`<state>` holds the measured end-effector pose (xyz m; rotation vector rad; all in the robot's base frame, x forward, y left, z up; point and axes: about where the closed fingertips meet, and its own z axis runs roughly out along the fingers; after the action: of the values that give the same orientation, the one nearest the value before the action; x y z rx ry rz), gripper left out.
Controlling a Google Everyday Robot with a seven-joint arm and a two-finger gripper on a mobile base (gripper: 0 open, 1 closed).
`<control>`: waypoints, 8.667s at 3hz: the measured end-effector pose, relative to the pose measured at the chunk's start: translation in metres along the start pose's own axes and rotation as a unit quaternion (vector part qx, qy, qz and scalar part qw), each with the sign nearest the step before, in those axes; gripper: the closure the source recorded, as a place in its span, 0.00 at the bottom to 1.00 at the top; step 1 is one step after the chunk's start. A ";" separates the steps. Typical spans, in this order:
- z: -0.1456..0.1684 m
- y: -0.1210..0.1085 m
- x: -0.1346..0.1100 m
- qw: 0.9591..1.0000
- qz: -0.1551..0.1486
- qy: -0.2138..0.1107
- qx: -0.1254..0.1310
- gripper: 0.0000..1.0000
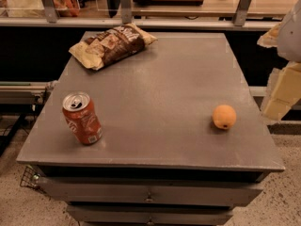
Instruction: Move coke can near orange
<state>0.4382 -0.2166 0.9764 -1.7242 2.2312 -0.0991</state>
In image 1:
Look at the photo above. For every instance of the grey drawer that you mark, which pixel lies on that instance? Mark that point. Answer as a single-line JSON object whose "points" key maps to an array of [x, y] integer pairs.
{"points": [[149, 216], [228, 194]]}

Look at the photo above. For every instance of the upper grey drawer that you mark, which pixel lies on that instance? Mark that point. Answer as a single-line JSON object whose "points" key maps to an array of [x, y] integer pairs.
{"points": [[228, 194]]}

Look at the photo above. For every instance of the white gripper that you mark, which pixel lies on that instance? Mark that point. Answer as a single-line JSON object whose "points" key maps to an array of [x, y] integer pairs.
{"points": [[291, 37]]}

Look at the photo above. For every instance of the red coke can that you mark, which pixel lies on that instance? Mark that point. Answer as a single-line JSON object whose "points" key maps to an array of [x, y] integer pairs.
{"points": [[79, 112]]}

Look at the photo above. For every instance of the metal shelf rail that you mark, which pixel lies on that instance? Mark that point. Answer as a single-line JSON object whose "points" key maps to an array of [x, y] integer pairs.
{"points": [[178, 24]]}

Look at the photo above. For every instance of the orange snack bag on shelf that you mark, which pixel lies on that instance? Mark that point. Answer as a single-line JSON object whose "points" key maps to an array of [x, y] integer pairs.
{"points": [[67, 8]]}

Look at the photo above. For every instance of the lower grey drawer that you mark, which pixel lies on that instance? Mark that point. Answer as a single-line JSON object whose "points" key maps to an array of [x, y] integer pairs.
{"points": [[149, 216]]}

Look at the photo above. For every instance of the wire mesh basket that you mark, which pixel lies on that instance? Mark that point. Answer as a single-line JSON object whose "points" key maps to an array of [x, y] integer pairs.
{"points": [[30, 179]]}

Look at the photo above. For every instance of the orange fruit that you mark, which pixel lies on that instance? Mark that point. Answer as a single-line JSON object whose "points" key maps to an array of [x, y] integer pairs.
{"points": [[224, 117]]}

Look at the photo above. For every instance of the brown chip bag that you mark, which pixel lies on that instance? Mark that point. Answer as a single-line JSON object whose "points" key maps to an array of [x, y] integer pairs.
{"points": [[111, 46]]}

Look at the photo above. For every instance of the grey drawer cabinet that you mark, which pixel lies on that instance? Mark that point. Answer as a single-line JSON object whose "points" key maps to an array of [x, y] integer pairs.
{"points": [[155, 110]]}

